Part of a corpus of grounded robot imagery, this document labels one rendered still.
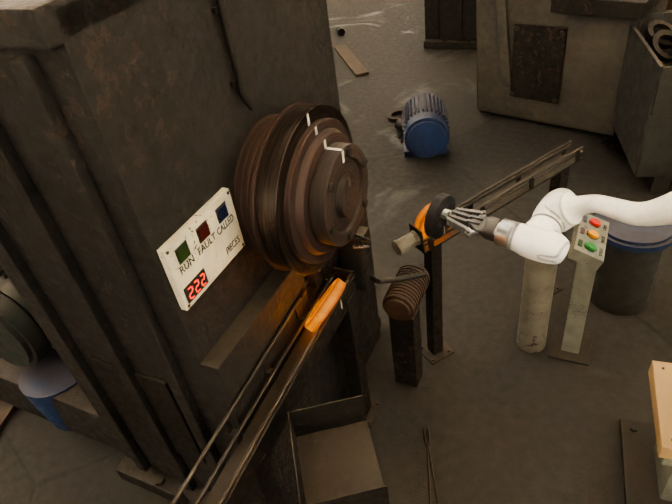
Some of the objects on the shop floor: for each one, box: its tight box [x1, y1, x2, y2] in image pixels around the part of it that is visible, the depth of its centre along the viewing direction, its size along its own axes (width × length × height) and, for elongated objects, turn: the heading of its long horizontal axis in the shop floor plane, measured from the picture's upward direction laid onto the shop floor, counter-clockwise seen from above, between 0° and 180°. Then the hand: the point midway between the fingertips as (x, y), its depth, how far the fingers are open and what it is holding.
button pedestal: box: [548, 214, 609, 366], centre depth 223 cm, size 16×24×62 cm, turn 164°
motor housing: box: [382, 263, 430, 387], centre depth 226 cm, size 13×22×54 cm, turn 164°
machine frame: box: [0, 0, 381, 504], centre depth 188 cm, size 73×108×176 cm
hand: (440, 212), depth 187 cm, fingers closed
